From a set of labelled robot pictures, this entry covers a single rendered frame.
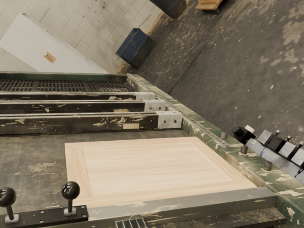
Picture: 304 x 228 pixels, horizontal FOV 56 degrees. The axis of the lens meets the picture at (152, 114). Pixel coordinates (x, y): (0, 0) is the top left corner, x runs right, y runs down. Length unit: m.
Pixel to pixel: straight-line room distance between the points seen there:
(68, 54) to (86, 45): 1.45
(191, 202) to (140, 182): 0.18
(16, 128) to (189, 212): 0.82
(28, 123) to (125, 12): 5.18
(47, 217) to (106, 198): 0.18
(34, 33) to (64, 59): 0.57
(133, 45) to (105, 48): 1.12
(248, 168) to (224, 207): 0.23
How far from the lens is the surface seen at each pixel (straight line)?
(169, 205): 0.77
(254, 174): 0.99
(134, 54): 5.33
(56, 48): 4.82
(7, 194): 0.62
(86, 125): 1.31
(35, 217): 0.72
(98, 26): 6.23
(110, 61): 6.34
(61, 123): 1.30
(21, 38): 4.84
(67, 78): 2.48
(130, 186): 0.88
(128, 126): 1.35
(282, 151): 1.17
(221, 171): 1.03
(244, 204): 0.87
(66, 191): 0.61
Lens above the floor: 1.64
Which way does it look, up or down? 25 degrees down
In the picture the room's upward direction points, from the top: 55 degrees counter-clockwise
